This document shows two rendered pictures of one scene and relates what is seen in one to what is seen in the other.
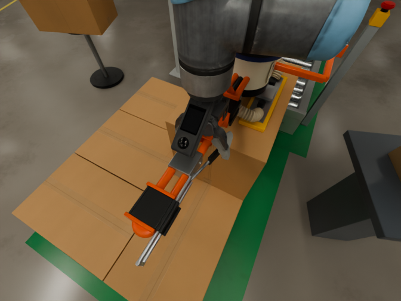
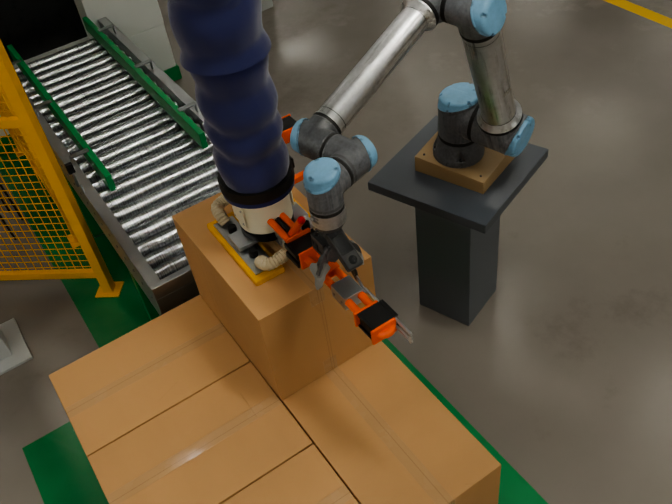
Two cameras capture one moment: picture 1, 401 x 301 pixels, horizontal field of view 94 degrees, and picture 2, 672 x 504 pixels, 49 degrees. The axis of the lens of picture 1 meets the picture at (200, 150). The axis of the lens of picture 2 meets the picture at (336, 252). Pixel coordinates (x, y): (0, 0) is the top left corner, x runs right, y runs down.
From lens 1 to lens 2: 163 cm
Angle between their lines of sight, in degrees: 36
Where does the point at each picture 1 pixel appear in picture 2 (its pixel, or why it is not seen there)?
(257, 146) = not seen: hidden behind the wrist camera
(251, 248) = not seen: hidden behind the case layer
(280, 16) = (357, 167)
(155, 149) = (225, 419)
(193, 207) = (355, 400)
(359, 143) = (389, 183)
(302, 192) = (402, 299)
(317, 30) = (369, 162)
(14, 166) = not seen: outside the picture
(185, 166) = (353, 288)
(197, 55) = (337, 204)
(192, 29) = (334, 196)
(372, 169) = (423, 192)
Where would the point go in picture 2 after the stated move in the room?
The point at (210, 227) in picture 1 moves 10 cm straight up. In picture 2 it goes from (393, 391) to (391, 372)
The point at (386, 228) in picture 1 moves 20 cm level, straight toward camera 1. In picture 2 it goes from (479, 220) to (468, 259)
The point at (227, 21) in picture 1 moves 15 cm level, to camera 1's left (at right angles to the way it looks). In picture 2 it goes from (344, 183) to (314, 222)
